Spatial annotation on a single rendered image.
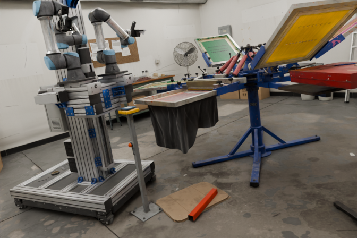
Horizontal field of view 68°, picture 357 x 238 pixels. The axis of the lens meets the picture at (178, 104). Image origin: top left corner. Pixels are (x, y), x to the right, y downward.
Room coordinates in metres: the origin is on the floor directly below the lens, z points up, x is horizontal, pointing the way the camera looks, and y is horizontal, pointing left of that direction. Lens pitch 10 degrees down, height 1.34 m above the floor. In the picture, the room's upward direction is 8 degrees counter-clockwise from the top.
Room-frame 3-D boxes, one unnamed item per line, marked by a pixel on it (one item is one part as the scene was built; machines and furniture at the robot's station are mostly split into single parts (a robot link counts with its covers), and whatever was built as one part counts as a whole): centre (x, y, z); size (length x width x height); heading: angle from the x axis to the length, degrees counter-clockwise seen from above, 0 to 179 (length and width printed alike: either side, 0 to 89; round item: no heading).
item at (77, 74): (2.30, 0.83, 1.31); 0.15 x 0.15 x 0.10
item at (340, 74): (1.75, -1.14, 1.06); 0.61 x 0.46 x 0.12; 10
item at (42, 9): (2.22, 0.94, 1.63); 0.15 x 0.12 x 0.55; 128
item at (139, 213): (2.21, 0.42, 0.48); 0.22 x 0.22 x 0.96; 40
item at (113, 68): (2.75, 0.62, 1.31); 0.15 x 0.15 x 0.10
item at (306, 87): (2.49, -1.01, 0.91); 1.34 x 0.40 x 0.08; 10
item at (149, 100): (2.48, -0.09, 0.97); 0.79 x 0.58 x 0.04; 130
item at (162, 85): (3.46, -0.05, 1.05); 1.08 x 0.61 x 0.23; 70
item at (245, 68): (3.15, -0.90, 0.67); 0.39 x 0.39 x 1.35
